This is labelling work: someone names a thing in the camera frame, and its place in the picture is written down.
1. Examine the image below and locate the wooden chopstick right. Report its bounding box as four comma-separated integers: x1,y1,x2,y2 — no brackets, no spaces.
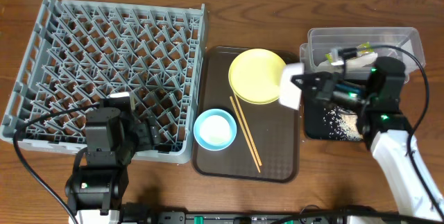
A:
234,94,262,168

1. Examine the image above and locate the white paper cup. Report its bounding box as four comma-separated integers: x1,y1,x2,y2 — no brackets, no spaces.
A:
199,115,231,146

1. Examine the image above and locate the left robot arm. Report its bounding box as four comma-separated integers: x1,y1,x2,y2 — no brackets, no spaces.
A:
65,93,161,223

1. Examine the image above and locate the blue bowl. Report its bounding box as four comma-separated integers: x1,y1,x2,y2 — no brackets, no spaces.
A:
194,108,237,151

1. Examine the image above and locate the spilled rice pile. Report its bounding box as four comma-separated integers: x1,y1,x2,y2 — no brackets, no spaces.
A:
323,107,362,141

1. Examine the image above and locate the wooden chopstick left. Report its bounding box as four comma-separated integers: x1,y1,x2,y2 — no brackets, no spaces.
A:
230,96,261,173

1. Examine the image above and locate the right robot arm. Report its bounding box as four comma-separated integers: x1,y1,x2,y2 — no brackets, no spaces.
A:
280,57,443,221

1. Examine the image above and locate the brown serving tray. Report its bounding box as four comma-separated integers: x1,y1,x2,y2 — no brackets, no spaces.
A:
191,46,300,183

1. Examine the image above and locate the wooden chopstick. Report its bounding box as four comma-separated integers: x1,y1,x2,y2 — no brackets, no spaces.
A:
230,96,261,173
234,94,262,168

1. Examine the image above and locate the green snack wrapper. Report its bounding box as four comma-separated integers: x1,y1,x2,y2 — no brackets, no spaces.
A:
325,42,378,67

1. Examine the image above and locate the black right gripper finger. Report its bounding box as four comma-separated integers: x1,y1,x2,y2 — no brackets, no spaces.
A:
291,71,328,83
299,85,318,101

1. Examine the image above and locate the black waste tray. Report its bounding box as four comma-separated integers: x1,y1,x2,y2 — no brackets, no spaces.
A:
304,80,361,140

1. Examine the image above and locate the yellow plate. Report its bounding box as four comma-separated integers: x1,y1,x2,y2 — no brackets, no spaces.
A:
228,49,286,105

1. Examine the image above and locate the grey plastic dish rack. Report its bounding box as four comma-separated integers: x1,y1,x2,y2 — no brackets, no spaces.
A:
1,0,208,164

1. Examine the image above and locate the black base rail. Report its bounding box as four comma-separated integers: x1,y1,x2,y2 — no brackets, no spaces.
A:
121,203,348,224

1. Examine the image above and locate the clear plastic bin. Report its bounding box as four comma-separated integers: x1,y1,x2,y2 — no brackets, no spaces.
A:
300,27,426,83

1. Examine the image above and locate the white bowl with rice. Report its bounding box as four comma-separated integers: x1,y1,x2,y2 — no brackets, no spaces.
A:
278,62,304,110

